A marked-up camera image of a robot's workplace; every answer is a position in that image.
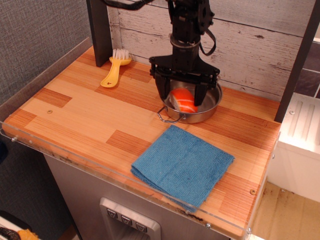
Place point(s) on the yellow dish brush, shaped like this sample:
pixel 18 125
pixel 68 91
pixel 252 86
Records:
pixel 120 57

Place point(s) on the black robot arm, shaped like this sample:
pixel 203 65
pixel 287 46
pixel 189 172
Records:
pixel 190 20

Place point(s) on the yellow object at corner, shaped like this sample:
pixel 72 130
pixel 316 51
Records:
pixel 26 234

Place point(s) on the grey toy fridge cabinet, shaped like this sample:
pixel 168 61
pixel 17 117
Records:
pixel 82 193

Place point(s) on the silver dispenser panel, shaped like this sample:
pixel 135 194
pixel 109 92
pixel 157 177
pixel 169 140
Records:
pixel 123 223

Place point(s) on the dark grey post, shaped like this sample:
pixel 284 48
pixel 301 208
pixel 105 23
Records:
pixel 100 31
pixel 302 54

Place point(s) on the dark grey right post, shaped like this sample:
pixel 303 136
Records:
pixel 302 54

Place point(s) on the white toy sink unit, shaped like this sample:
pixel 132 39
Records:
pixel 295 161

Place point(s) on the blue folded cloth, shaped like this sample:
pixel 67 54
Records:
pixel 182 166

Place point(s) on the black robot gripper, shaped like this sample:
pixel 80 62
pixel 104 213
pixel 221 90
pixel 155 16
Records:
pixel 184 64

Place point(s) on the stainless steel pot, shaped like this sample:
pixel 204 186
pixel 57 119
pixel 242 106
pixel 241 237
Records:
pixel 213 97

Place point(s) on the clear acrylic edge guard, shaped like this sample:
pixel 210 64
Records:
pixel 109 151

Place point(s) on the dark grey left post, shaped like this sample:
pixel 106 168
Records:
pixel 100 31

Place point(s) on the orange salmon sushi toy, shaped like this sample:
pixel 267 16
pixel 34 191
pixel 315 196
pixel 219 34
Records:
pixel 182 100

